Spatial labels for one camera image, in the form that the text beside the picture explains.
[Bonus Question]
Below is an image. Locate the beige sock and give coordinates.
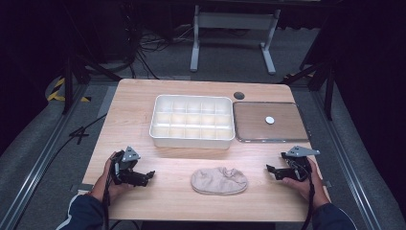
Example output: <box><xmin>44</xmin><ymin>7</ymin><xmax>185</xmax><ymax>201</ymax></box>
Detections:
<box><xmin>190</xmin><ymin>166</ymin><xmax>249</xmax><ymax>196</ymax></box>

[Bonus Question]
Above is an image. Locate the black tape floor mark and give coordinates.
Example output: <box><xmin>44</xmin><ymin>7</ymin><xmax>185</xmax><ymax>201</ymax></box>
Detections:
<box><xmin>68</xmin><ymin>126</ymin><xmax>91</xmax><ymax>146</ymax></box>

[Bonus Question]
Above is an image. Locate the yellow and black floor tape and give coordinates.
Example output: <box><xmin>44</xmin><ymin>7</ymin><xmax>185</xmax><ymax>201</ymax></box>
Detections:
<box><xmin>46</xmin><ymin>77</ymin><xmax>93</xmax><ymax>104</ymax></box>

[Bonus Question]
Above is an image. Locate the person's left hand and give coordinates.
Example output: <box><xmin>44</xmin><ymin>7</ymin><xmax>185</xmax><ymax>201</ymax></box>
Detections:
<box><xmin>90</xmin><ymin>152</ymin><xmax>135</xmax><ymax>201</ymax></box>

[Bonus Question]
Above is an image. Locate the white metal desk frame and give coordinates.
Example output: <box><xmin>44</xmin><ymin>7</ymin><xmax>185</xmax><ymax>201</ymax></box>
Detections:
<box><xmin>189</xmin><ymin>4</ymin><xmax>282</xmax><ymax>77</ymax></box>

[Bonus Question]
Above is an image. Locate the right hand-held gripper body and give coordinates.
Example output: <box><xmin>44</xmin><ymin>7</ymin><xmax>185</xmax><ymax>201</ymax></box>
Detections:
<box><xmin>280</xmin><ymin>145</ymin><xmax>322</xmax><ymax>182</ymax></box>

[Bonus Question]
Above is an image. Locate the aluminium floor rail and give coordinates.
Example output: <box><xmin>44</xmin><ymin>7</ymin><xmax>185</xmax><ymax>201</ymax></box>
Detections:
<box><xmin>310</xmin><ymin>90</ymin><xmax>384</xmax><ymax>230</ymax></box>
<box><xmin>0</xmin><ymin>83</ymin><xmax>91</xmax><ymax>230</ymax></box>

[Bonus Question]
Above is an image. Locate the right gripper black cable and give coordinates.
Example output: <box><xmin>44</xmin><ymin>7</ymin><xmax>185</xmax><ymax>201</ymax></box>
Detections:
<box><xmin>301</xmin><ymin>173</ymin><xmax>317</xmax><ymax>230</ymax></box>

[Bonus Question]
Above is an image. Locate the long black floor cable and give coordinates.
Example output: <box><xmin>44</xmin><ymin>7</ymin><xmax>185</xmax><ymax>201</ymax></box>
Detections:
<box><xmin>12</xmin><ymin>112</ymin><xmax>108</xmax><ymax>229</ymax></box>

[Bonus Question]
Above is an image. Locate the wooden lid with white knob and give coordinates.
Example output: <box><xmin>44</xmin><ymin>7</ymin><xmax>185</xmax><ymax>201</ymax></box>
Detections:
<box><xmin>232</xmin><ymin>101</ymin><xmax>311</xmax><ymax>144</ymax></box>

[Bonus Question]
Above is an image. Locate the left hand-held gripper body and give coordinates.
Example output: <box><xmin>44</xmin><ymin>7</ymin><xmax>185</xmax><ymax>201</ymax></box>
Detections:
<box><xmin>109</xmin><ymin>146</ymin><xmax>146</xmax><ymax>187</ymax></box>

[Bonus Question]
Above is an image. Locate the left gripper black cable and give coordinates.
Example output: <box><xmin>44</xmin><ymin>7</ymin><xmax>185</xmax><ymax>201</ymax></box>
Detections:
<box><xmin>101</xmin><ymin>156</ymin><xmax>120</xmax><ymax>230</ymax></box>

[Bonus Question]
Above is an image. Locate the person's right hand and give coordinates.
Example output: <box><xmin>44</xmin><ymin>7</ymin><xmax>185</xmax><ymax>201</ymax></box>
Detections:
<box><xmin>282</xmin><ymin>157</ymin><xmax>330</xmax><ymax>210</ymax></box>

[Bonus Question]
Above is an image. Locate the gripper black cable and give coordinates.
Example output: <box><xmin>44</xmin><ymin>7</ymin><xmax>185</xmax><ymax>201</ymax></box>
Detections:
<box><xmin>301</xmin><ymin>173</ymin><xmax>317</xmax><ymax>230</ymax></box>
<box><xmin>101</xmin><ymin>156</ymin><xmax>120</xmax><ymax>230</ymax></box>

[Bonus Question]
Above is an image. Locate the white divided storage box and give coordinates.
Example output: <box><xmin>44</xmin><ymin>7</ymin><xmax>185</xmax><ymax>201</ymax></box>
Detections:
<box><xmin>148</xmin><ymin>94</ymin><xmax>237</xmax><ymax>150</ymax></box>

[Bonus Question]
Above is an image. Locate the black tripod stand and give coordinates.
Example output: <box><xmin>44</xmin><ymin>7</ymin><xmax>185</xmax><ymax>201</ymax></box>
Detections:
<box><xmin>281</xmin><ymin>58</ymin><xmax>337</xmax><ymax>122</ymax></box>
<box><xmin>61</xmin><ymin>52</ymin><xmax>124</xmax><ymax>116</ymax></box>

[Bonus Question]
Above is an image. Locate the bundle of black floor cables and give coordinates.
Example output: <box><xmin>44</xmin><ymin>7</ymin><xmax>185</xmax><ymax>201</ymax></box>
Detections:
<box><xmin>128</xmin><ymin>23</ymin><xmax>195</xmax><ymax>80</ymax></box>

